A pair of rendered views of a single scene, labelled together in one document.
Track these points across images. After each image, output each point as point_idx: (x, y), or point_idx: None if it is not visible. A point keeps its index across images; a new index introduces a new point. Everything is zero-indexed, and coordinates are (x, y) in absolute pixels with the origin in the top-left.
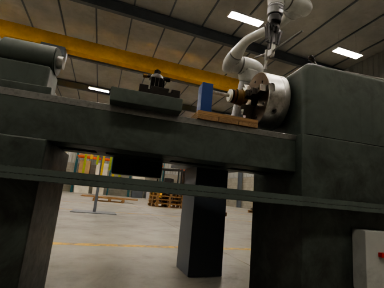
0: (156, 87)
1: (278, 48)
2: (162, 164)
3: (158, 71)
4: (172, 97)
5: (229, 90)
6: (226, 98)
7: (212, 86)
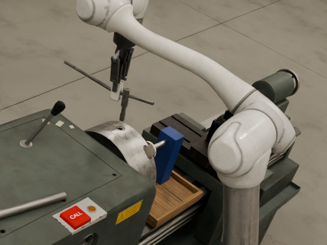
0: (166, 117)
1: (102, 86)
2: (198, 225)
3: (225, 112)
4: (149, 127)
5: (150, 142)
6: (154, 155)
7: (159, 132)
